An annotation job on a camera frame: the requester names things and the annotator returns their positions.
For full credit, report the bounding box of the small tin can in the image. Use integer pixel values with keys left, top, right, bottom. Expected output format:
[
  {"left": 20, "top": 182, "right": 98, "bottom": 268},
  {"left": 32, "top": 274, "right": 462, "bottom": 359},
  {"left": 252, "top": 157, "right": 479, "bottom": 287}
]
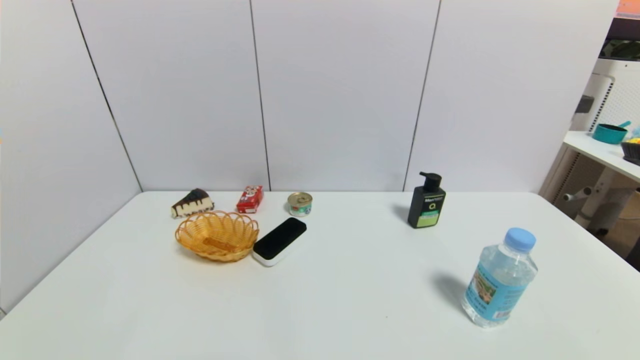
[{"left": 287, "top": 192, "right": 313, "bottom": 217}]

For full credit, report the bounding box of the yellow wicker basket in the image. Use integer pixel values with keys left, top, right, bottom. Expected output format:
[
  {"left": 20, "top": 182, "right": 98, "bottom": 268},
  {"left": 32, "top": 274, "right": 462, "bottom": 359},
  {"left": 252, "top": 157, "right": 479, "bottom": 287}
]
[{"left": 174, "top": 210, "right": 260, "bottom": 263}]

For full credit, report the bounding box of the black and white eraser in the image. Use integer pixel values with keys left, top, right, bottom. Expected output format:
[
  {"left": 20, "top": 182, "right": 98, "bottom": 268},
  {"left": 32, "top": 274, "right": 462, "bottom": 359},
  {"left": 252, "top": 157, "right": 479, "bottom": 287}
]
[{"left": 252, "top": 217, "right": 308, "bottom": 267}]

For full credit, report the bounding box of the white side table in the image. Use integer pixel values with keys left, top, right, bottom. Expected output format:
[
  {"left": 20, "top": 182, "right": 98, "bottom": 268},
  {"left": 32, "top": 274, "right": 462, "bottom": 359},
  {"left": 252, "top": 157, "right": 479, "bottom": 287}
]
[{"left": 563, "top": 131, "right": 640, "bottom": 232}]

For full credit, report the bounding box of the chocolate topped cake slice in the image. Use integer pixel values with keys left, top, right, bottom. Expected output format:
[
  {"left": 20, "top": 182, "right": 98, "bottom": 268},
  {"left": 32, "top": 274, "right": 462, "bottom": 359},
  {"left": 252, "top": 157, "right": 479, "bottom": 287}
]
[{"left": 171, "top": 188, "right": 215, "bottom": 219}]

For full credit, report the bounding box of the teal pot with handle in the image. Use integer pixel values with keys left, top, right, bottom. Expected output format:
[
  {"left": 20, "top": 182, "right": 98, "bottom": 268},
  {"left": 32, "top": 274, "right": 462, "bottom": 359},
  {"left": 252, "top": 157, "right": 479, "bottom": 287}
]
[{"left": 592, "top": 120, "right": 632, "bottom": 145}]

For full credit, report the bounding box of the black basket with yellow contents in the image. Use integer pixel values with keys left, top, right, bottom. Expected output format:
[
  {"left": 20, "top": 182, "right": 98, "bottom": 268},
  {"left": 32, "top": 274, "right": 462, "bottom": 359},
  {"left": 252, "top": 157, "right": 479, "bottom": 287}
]
[{"left": 621, "top": 138, "right": 640, "bottom": 167}]

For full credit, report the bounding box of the small red carton box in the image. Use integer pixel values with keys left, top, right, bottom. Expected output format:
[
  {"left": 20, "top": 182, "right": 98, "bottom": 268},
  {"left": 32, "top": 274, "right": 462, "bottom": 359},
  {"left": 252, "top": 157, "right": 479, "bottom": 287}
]
[{"left": 236, "top": 185, "right": 264, "bottom": 215}]

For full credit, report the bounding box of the white pegboard panel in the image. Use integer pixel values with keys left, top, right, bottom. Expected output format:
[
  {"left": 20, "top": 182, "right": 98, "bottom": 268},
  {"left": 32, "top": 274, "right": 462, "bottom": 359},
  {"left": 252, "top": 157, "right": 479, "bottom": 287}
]
[{"left": 571, "top": 58, "right": 640, "bottom": 133}]

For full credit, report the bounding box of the black pump dispenser bottle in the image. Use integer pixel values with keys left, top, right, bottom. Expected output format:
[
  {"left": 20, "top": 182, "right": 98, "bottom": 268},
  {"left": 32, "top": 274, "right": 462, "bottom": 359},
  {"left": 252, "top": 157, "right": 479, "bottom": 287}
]
[{"left": 407, "top": 171, "right": 447, "bottom": 229}]

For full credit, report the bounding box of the blue capped water bottle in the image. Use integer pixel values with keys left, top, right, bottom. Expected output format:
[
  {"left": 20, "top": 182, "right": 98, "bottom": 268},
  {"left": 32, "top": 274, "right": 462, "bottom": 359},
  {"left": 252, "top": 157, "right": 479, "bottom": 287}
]
[{"left": 461, "top": 227, "right": 539, "bottom": 329}]

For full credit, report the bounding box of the dark shelf object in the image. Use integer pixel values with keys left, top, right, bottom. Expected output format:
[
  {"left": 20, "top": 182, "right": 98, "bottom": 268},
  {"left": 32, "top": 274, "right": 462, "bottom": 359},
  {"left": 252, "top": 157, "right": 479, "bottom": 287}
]
[{"left": 601, "top": 16, "right": 640, "bottom": 62}]

